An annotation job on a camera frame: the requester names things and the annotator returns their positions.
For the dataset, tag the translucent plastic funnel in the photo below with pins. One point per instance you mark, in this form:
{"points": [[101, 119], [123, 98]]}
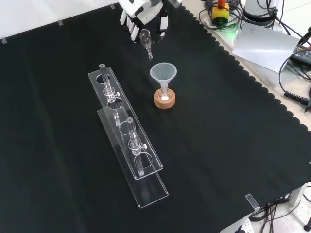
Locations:
{"points": [[163, 71]]}

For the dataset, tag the white power strip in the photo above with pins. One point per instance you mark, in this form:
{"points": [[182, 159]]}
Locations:
{"points": [[243, 227]]}

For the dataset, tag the pale board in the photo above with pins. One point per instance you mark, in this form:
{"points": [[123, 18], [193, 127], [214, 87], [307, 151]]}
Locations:
{"points": [[264, 46]]}

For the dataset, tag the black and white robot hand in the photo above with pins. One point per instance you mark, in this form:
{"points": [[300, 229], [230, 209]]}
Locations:
{"points": [[142, 12]]}

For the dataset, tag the black power adapter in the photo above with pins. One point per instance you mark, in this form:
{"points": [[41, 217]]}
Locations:
{"points": [[302, 53]]}

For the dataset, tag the clear tape strip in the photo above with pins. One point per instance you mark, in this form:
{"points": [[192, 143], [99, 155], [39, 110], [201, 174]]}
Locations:
{"points": [[4, 40], [112, 6], [252, 202], [60, 23]]}

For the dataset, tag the clear acrylic funnel stand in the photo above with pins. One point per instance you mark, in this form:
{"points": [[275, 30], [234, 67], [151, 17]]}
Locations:
{"points": [[136, 155]]}

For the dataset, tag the yellow stop button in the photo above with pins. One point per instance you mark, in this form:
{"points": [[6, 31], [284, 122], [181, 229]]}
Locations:
{"points": [[220, 12]]}

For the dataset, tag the clear round-bottom flask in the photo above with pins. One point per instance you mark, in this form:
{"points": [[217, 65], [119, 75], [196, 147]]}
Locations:
{"points": [[164, 96]]}

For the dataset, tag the black cloth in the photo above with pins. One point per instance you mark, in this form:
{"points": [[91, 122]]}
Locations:
{"points": [[218, 136]]}

